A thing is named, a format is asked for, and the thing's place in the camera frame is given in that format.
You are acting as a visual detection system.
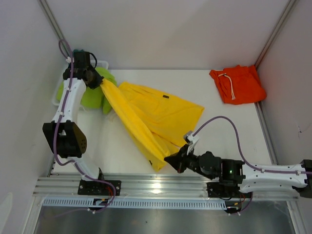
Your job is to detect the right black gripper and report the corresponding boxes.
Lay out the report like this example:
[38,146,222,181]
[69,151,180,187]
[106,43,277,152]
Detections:
[164,144,215,180]

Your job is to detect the lime green shorts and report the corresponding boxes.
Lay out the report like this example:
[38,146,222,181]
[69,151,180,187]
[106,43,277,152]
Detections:
[54,75,112,121]

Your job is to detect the orange shorts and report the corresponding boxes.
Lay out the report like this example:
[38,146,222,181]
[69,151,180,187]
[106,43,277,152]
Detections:
[209,65,267,105]

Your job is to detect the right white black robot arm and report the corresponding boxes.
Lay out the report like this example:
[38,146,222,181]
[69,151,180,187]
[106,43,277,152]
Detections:
[164,145,312,198]

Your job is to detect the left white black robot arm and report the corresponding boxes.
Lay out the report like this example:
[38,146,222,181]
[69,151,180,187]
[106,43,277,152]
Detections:
[42,51,106,195]

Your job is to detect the teal shorts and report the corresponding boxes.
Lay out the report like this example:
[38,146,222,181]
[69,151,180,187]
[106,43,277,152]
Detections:
[73,49,84,53]

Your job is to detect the white plastic bin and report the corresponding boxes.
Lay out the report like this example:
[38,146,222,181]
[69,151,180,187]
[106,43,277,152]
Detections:
[51,60,109,109]

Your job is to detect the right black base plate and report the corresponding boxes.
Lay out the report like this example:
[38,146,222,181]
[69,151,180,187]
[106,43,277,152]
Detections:
[207,182,252,200]

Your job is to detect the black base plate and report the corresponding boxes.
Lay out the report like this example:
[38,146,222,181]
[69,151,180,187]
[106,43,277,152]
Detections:
[78,180,121,196]
[207,182,252,200]

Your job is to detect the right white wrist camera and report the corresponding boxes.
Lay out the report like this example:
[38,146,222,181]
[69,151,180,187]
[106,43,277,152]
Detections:
[183,131,199,155]

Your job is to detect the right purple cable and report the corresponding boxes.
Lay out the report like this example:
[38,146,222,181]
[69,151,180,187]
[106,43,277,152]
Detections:
[192,115,312,215]

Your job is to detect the purple cable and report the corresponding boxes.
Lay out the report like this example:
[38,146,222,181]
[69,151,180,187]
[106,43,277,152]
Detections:
[53,39,116,215]
[192,115,312,215]

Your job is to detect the yellow shorts white drawstring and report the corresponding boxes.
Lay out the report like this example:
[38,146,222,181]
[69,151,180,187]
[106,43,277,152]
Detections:
[105,111,119,123]

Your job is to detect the aluminium mounting rail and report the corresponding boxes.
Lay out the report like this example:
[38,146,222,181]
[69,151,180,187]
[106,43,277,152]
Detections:
[33,173,298,200]

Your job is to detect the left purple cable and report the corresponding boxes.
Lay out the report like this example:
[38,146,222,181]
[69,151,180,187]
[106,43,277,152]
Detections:
[53,39,116,215]

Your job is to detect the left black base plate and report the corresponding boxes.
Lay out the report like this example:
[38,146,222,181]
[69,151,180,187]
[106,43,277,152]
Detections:
[78,180,121,196]

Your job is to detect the white slotted cable duct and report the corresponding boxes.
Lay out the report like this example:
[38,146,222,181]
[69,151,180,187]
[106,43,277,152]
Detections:
[43,197,227,210]

